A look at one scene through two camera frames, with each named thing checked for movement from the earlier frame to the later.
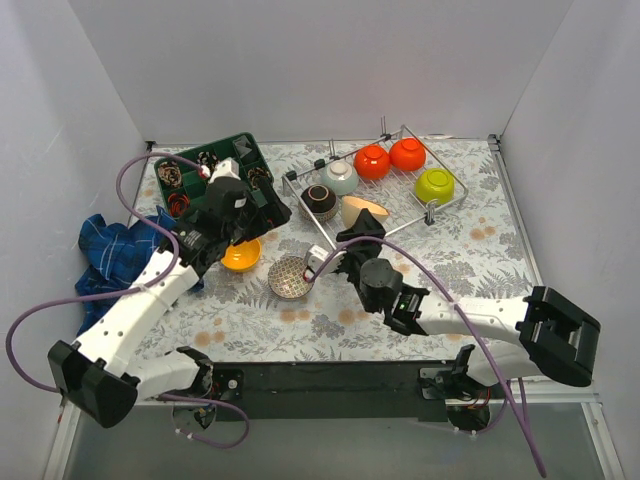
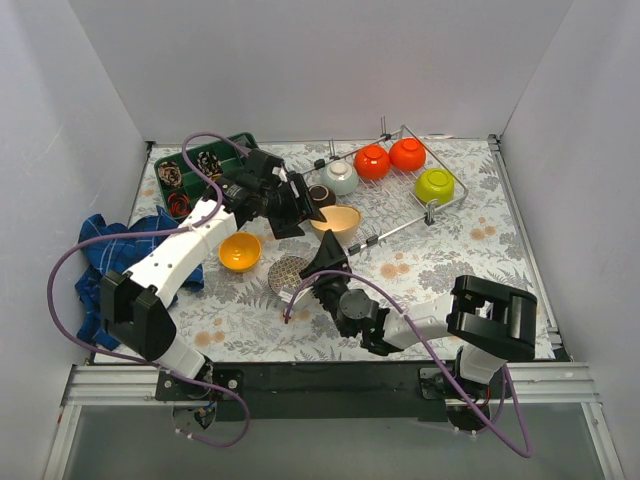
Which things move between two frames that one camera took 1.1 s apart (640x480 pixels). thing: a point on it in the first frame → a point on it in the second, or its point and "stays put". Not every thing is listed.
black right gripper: [358, 241] → [323, 279]
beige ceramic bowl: [352, 207] → [344, 221]
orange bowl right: [407, 154] stays put
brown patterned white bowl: [286, 277] stays put
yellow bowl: [241, 256] stays put
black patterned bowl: [322, 200] stays put
